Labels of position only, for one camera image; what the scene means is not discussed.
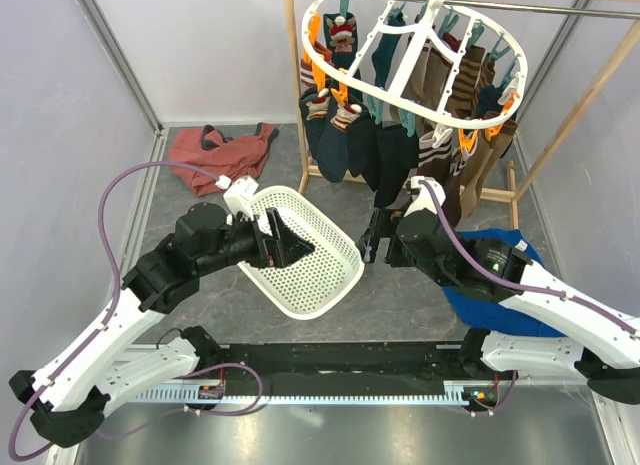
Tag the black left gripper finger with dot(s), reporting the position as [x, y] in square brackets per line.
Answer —
[289, 254]
[280, 233]

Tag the teal plain sock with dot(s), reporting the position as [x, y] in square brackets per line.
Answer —
[382, 58]

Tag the brown striped-cuff sock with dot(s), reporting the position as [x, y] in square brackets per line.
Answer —
[434, 162]
[457, 177]

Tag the navy santa sock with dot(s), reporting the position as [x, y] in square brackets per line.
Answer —
[314, 107]
[332, 155]

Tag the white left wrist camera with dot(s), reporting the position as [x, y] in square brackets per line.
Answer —
[238, 194]

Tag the tan ribbed sock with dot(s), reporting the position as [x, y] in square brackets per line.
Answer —
[487, 155]

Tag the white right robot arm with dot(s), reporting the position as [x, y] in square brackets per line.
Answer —
[600, 343]

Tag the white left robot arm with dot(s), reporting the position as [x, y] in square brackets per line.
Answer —
[69, 399]

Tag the white perforated laundry basket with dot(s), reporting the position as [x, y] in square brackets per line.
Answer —
[311, 286]

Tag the dark navy plain sock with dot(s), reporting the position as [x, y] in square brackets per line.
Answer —
[398, 154]
[363, 158]

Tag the white clothes clip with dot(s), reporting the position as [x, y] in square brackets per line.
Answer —
[436, 137]

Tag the teal reindeer sock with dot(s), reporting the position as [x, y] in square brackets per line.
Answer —
[341, 38]

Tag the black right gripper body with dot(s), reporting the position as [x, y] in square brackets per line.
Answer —
[388, 219]

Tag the tan brown-striped sock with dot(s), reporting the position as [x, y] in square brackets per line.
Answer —
[459, 104]

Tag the white slotted cable duct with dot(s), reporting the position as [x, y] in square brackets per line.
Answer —
[195, 394]

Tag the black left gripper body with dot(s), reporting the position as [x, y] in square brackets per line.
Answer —
[263, 252]

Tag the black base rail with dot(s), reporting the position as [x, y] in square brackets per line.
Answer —
[340, 367]

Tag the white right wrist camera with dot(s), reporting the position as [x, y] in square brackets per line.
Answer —
[426, 194]

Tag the metal hanging rod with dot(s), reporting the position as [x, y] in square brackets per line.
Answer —
[566, 11]

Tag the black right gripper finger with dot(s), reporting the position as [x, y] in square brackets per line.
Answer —
[392, 256]
[368, 242]

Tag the blue towel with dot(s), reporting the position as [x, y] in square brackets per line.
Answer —
[487, 315]

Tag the orange clothes clip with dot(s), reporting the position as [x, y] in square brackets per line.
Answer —
[508, 127]
[467, 140]

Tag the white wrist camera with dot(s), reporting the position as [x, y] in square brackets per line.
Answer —
[238, 194]
[426, 194]

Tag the pink red shirt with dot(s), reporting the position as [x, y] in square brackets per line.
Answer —
[209, 149]

